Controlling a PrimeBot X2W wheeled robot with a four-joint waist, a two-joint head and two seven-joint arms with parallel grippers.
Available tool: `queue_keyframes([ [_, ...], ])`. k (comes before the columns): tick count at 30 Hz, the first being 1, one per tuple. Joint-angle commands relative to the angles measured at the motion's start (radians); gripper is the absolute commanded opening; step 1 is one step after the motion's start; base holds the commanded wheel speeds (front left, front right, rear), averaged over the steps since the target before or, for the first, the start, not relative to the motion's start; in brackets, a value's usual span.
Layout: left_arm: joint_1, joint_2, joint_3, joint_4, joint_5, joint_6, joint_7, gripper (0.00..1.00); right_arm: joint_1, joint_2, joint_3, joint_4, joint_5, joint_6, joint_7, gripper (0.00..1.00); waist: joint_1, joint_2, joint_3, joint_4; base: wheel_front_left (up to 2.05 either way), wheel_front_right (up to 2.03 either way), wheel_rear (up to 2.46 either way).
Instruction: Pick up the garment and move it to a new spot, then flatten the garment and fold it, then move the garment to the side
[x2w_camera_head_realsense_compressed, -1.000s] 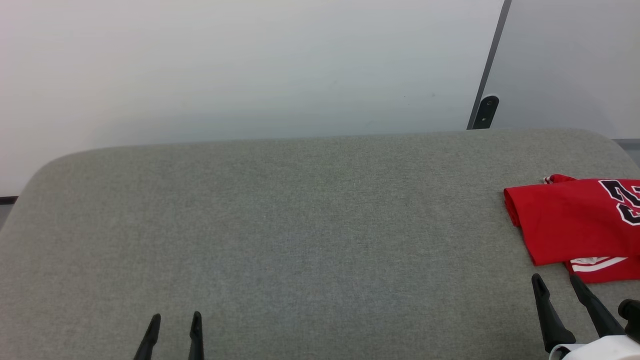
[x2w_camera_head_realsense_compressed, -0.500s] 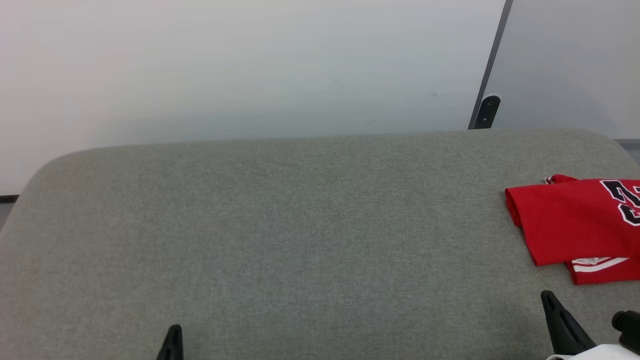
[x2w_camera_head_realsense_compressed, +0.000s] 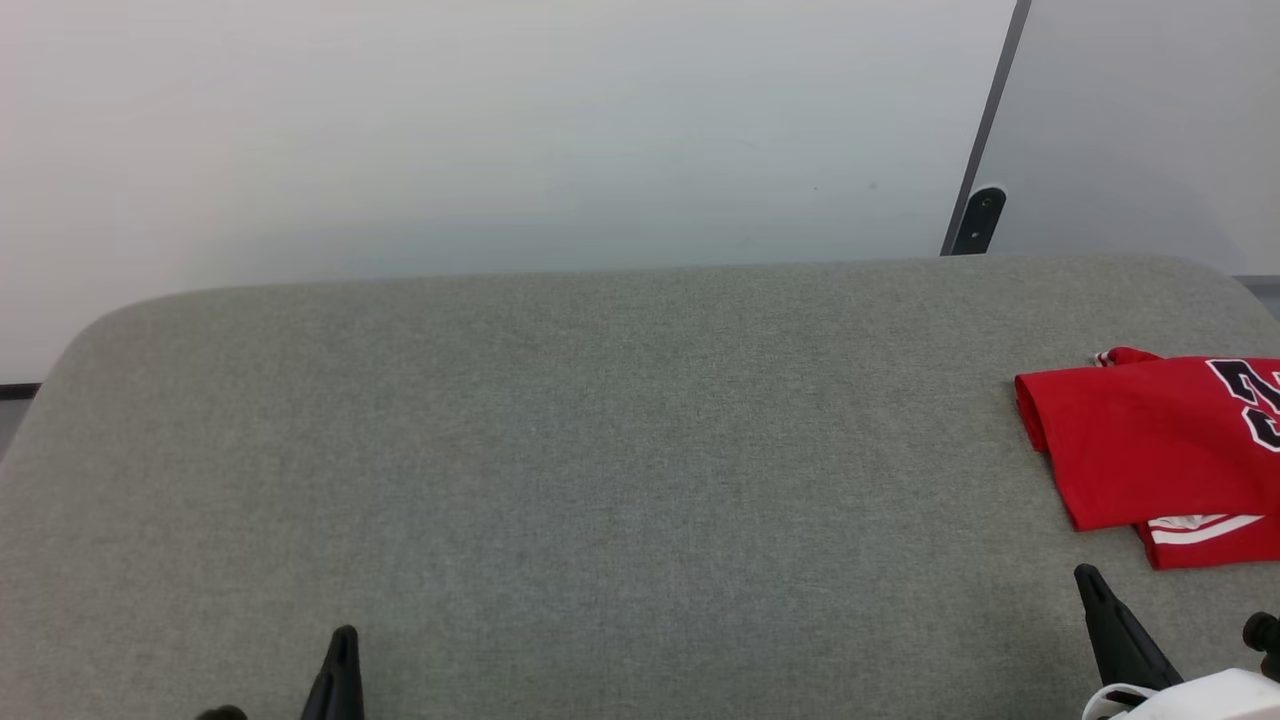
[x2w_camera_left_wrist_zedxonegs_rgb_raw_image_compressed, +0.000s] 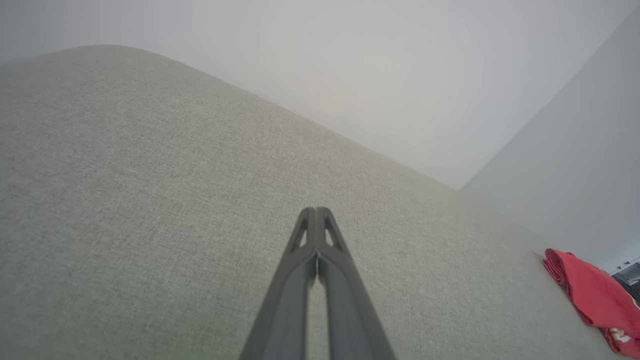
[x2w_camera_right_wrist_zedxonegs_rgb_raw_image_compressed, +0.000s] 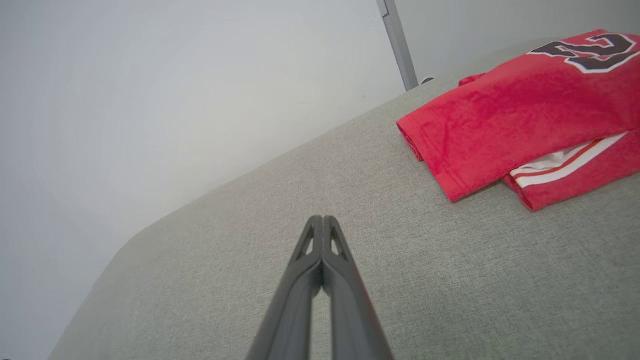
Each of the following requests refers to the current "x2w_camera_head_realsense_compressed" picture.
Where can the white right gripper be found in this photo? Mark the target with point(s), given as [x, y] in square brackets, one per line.
[1210, 700]

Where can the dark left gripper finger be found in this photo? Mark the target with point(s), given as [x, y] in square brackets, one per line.
[340, 690]

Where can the red and white basketball jersey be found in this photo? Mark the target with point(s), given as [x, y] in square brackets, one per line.
[1150, 450]

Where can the grey fabric sofa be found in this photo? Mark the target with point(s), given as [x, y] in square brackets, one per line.
[550, 480]

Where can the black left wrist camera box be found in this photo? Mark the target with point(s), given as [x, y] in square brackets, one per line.
[222, 714]

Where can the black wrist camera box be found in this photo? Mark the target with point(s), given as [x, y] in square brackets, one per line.
[222, 714]
[1265, 640]

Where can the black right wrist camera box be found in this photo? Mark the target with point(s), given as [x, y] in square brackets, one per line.
[1265, 640]

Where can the black wall bracket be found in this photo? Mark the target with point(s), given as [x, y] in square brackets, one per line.
[978, 220]

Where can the dark wall panel strip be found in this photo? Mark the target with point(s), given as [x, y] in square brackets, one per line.
[1000, 90]

